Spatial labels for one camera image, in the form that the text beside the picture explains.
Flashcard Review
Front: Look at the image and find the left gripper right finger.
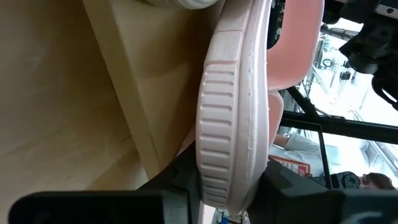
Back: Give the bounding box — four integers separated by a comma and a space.
248, 158, 398, 224

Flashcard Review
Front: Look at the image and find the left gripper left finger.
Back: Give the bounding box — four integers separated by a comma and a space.
8, 144, 205, 224

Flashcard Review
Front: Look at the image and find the pink rubber slide sandal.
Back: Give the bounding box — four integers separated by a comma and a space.
177, 0, 326, 216

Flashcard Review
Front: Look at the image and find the grey rubber slide sandal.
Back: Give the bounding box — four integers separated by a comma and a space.
144, 0, 219, 11

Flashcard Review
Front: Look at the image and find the black round device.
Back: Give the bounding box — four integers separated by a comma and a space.
330, 170, 362, 190

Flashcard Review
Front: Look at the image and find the red and white box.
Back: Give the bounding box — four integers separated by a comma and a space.
269, 154, 312, 177

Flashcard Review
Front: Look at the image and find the person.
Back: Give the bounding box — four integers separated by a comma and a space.
269, 132, 397, 192

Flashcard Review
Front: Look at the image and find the black right camera cable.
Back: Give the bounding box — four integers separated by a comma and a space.
371, 73, 398, 112

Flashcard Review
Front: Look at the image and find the black aluminium rig frame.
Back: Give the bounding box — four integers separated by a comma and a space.
279, 86, 398, 145

